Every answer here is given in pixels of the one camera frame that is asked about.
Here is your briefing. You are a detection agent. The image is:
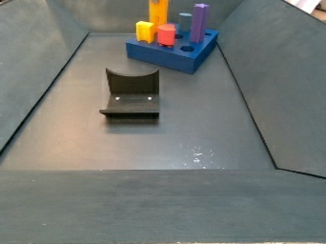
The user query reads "yellow double-square block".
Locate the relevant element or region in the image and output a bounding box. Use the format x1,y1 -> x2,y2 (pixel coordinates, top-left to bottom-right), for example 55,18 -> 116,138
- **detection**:
149,0 -> 168,28

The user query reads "black curved stand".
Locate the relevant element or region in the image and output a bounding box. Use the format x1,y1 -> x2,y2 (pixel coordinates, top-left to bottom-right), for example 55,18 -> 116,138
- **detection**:
99,70 -> 160,116

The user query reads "red pentagon block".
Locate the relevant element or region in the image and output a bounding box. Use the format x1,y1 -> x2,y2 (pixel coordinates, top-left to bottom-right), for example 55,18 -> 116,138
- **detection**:
156,24 -> 176,48

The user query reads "purple star prism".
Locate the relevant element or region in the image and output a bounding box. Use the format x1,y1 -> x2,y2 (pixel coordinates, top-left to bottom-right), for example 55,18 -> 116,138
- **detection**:
190,3 -> 210,44

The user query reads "light blue cylinder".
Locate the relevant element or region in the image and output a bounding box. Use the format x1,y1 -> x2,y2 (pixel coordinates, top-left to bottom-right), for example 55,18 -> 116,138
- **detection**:
178,12 -> 192,31

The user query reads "blue peg board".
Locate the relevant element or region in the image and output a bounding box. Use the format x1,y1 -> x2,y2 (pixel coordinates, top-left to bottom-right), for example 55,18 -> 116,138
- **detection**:
125,29 -> 219,73

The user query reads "yellow arch block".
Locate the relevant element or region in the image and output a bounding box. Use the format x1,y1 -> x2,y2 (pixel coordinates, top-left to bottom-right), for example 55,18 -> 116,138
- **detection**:
136,21 -> 155,43

